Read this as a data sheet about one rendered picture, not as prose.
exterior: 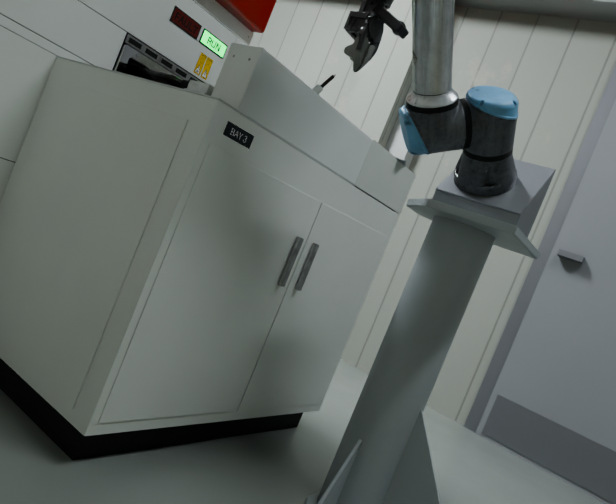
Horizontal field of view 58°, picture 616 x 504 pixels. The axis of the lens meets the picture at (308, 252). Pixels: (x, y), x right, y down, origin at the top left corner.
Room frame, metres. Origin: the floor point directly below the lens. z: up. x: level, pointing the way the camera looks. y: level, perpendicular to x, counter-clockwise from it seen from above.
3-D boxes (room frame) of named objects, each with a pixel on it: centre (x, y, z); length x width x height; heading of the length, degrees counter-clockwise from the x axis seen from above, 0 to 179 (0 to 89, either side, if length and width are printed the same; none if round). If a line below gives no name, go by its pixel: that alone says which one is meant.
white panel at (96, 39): (1.64, 0.70, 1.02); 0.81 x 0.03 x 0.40; 147
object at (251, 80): (1.42, 0.14, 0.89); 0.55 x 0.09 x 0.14; 147
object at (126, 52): (1.78, 0.59, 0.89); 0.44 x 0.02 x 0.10; 147
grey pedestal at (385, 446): (1.35, -0.43, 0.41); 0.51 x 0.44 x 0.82; 58
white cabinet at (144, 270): (1.68, 0.27, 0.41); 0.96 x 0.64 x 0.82; 147
